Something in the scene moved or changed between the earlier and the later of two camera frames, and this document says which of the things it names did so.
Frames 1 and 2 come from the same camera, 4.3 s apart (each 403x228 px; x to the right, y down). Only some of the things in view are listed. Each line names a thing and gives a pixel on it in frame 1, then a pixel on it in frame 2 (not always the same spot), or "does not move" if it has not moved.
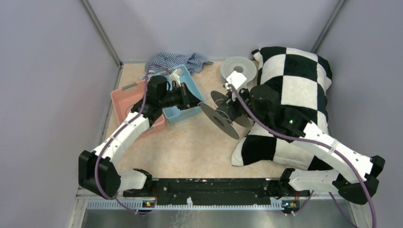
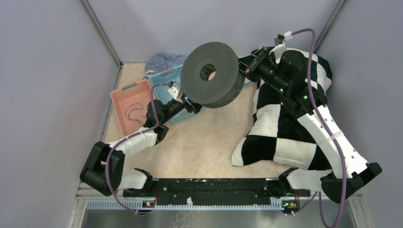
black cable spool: [225, 115] to [226, 85]
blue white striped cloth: [164, 62] does not move
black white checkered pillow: [294, 85] does not move
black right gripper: [232, 100] to [249, 64]
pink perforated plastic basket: [124, 100] does not move
